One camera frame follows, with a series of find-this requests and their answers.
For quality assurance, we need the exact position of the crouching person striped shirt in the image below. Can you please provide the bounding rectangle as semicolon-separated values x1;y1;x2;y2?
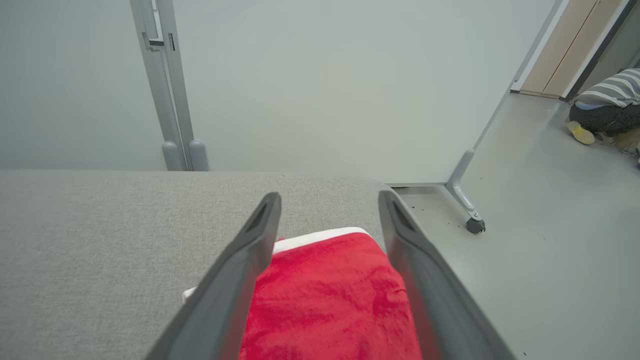
567;67;640;156

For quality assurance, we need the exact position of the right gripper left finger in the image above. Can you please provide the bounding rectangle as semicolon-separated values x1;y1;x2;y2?
145;192;282;360

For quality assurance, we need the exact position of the grey double partition post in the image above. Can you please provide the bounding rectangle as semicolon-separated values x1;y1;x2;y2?
129;0;209;172

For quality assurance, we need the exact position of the red white jersey garment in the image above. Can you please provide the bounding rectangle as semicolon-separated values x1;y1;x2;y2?
181;226;426;360

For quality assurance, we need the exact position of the light wooden door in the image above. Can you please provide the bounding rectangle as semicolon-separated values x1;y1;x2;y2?
520;0;626;98

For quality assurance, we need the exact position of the yellow shoe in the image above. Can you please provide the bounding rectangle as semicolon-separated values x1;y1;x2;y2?
566;120;596;146

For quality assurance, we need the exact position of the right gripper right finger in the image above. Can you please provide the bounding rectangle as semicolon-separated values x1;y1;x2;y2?
378;189;517;360

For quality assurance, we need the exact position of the grey partition foot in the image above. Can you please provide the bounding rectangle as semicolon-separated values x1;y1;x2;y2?
444;148;481;221

